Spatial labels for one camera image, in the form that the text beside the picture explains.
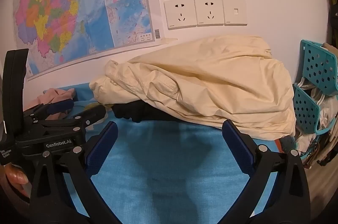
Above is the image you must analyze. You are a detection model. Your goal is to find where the teal plastic basket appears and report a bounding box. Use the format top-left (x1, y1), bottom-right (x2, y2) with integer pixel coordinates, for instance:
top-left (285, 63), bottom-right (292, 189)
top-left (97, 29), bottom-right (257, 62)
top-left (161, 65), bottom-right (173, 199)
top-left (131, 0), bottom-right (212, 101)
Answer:
top-left (293, 84), bottom-right (333, 136)
top-left (300, 39), bottom-right (338, 96)

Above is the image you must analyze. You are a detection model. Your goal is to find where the pile of pale clothes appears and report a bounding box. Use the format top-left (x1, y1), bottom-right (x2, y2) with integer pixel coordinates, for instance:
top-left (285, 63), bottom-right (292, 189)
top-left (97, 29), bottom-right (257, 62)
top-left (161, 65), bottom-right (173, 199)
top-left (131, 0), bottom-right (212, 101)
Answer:
top-left (294, 81), bottom-right (338, 169)

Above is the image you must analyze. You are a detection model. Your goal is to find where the black garment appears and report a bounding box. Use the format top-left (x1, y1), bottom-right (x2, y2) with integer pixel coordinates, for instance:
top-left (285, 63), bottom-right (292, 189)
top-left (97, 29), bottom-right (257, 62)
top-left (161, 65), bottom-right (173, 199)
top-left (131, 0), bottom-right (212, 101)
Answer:
top-left (112, 101), bottom-right (185, 123)

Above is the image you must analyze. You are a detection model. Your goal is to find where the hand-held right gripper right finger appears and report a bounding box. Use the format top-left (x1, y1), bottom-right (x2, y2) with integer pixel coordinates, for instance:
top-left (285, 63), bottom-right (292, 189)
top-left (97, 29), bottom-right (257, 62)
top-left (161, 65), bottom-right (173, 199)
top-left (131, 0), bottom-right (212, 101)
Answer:
top-left (222, 120), bottom-right (311, 224)

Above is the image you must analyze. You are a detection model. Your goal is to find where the colourful wall map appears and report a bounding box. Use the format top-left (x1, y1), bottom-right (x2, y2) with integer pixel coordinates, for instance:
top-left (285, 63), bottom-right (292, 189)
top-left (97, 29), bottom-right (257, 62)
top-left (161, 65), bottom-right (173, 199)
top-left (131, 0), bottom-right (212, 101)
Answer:
top-left (13, 0), bottom-right (162, 82)

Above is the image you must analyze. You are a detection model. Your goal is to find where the person's left hand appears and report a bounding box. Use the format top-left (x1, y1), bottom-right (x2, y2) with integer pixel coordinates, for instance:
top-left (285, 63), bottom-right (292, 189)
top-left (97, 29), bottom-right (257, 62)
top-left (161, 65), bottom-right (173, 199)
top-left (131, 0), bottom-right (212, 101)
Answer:
top-left (5, 163), bottom-right (30, 198)

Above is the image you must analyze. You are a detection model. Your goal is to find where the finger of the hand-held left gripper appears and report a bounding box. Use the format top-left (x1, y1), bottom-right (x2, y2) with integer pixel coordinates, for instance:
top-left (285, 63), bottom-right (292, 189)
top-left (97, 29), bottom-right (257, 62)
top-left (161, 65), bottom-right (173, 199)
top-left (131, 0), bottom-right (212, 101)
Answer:
top-left (23, 98), bottom-right (74, 121)
top-left (71, 105), bottom-right (106, 132)

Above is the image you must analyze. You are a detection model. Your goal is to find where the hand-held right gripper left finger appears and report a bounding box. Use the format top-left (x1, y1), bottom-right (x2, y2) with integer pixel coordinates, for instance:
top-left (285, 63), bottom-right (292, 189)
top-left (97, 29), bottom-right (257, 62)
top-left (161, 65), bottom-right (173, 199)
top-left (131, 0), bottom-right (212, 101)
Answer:
top-left (29, 121), bottom-right (118, 224)

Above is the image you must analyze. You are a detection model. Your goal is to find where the cream jacket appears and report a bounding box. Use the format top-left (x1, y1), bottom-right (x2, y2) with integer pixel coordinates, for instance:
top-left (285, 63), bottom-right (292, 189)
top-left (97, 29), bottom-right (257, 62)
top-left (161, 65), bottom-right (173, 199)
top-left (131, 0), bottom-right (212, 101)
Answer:
top-left (89, 35), bottom-right (297, 140)

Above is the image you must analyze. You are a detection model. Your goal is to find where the blue printed bedsheet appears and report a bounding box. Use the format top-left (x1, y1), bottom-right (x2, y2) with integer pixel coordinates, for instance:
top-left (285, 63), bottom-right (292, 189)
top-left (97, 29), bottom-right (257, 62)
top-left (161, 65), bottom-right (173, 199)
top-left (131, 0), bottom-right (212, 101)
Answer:
top-left (24, 82), bottom-right (280, 224)

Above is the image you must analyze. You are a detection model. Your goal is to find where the white wall socket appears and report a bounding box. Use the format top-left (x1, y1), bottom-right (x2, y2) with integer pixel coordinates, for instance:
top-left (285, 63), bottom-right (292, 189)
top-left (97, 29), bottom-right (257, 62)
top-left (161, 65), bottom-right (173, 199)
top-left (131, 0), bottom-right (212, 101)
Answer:
top-left (194, 0), bottom-right (224, 27)
top-left (164, 0), bottom-right (196, 30)

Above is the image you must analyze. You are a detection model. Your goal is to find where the white network wall plate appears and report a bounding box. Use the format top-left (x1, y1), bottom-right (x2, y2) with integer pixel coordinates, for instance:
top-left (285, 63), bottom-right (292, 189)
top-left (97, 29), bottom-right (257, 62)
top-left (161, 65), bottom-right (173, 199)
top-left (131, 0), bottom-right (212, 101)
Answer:
top-left (222, 0), bottom-right (248, 26)

